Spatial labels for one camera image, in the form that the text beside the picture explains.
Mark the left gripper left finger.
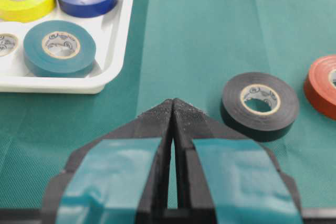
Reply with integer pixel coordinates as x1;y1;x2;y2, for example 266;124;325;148
41;99;173;223

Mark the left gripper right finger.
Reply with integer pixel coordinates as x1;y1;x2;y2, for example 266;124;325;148
173;98;302;223

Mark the green tape roll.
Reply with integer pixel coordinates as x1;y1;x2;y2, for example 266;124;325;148
23;20;96;78

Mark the white tape roll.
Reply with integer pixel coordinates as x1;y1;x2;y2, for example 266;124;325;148
1;33;29;76

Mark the black tape roll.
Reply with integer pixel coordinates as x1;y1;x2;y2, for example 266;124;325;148
221;72;299;142

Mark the red tape roll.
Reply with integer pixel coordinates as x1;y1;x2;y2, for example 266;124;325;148
303;55;335;120

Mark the white plastic case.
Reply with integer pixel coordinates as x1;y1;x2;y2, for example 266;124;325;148
1;0;133;94

